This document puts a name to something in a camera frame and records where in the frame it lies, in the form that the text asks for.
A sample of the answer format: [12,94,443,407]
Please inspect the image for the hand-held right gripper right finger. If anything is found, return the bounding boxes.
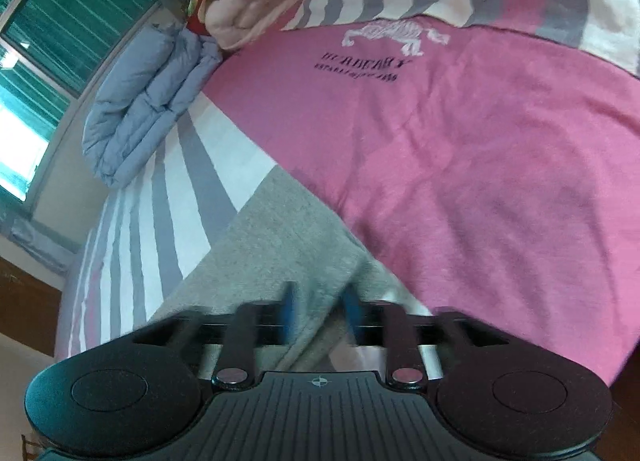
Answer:
[340,283,512,390]

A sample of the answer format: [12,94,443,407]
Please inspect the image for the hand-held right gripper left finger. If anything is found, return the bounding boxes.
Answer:
[131,281,301,390]

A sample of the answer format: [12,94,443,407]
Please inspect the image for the grey pants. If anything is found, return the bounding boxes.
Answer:
[144,168,432,368]

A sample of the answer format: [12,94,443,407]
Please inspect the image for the bed with striped pink sheet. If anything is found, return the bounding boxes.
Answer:
[52,0,640,392]

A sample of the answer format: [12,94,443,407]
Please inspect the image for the folded light blue duvet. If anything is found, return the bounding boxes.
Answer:
[81,22,224,188]

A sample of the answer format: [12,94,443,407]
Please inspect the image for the brown wooden door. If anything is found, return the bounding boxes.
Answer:
[0,255,63,357]

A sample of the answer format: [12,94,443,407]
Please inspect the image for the window with green blinds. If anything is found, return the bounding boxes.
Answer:
[0,0,162,203]

